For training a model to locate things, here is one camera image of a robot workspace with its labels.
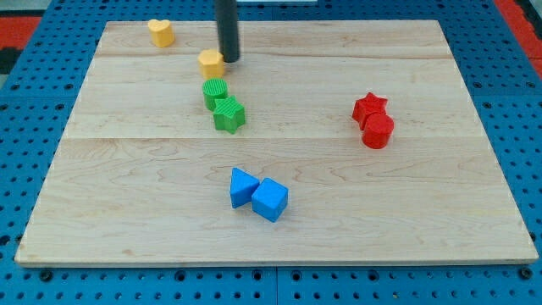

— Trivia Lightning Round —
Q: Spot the green star block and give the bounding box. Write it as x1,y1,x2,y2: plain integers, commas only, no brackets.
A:
213,96,246,134

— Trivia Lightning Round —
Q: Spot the red star block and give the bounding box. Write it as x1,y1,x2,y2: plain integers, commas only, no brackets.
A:
351,92,388,130

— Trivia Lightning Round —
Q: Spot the blue triangle block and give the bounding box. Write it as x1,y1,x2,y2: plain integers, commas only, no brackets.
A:
230,168,260,208

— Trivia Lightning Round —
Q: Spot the blue cube block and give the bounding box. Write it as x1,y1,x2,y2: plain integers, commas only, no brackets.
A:
252,178,289,222

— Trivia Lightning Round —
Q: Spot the green cylinder block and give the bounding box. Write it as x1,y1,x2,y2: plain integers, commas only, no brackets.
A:
202,78,228,111

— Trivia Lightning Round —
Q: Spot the yellow hexagon block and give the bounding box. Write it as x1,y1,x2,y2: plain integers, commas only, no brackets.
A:
197,49,225,80

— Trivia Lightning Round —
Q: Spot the red cylinder block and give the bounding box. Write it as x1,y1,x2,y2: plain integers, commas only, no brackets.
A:
362,114,395,149

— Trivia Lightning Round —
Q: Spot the light wooden board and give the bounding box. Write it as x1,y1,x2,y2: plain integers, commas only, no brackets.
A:
15,20,539,268

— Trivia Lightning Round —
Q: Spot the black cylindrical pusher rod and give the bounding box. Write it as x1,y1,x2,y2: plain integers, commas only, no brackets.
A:
214,0,241,63

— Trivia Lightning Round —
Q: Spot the yellow heart block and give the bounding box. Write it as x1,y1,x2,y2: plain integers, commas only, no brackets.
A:
147,19,175,47

